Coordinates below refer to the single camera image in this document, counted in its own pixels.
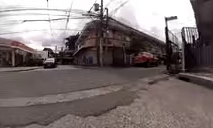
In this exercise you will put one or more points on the dark metal fence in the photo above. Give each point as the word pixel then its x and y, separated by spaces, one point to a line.
pixel 197 50

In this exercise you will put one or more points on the white car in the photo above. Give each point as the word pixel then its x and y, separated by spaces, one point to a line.
pixel 49 62

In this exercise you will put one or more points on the utility pole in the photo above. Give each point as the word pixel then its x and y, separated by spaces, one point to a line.
pixel 101 36

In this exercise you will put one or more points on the low building with red roof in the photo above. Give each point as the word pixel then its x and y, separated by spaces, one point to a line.
pixel 10 53

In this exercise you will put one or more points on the grey asphalt road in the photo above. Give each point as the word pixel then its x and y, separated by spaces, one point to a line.
pixel 70 81

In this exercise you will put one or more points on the concrete kerb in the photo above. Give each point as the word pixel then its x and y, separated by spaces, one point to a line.
pixel 197 79

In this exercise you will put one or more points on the red vehicle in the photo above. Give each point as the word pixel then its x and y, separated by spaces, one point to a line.
pixel 145 59

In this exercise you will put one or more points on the street lamp pole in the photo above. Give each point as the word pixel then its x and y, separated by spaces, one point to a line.
pixel 167 40

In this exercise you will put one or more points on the multi-storey corner building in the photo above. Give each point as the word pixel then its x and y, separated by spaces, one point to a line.
pixel 117 43

